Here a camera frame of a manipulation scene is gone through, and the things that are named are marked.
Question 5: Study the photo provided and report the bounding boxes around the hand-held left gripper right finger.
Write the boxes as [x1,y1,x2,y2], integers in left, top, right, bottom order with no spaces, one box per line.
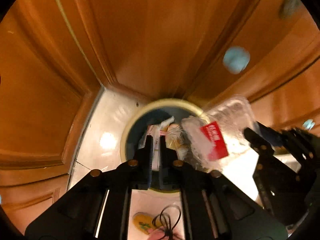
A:
[159,136,288,240]

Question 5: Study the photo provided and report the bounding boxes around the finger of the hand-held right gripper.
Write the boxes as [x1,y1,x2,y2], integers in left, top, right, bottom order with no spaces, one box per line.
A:
[255,122,320,161]
[244,127,298,173]

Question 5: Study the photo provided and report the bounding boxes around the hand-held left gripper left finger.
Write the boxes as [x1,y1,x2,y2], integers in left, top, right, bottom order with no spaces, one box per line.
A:
[25,135,154,240]

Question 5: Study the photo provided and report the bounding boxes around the white paper box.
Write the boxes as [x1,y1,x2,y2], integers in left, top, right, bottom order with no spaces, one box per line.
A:
[144,123,163,172]

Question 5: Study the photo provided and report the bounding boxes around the round dark waste bin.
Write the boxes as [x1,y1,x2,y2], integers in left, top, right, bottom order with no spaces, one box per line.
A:
[120,99,213,193]

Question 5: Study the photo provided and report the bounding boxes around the orange snack wrapper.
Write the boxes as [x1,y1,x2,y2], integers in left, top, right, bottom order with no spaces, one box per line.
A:
[166,124,192,160]

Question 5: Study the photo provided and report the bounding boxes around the yellow slipper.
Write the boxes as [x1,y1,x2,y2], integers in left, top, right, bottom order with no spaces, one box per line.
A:
[132,212,157,233]

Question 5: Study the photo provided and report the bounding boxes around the person's pink trouser leg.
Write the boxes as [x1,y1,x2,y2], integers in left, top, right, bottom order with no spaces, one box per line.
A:
[147,230,184,240]

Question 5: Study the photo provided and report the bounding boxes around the black cable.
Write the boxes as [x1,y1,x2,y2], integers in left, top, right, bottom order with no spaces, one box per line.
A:
[152,204,182,240]

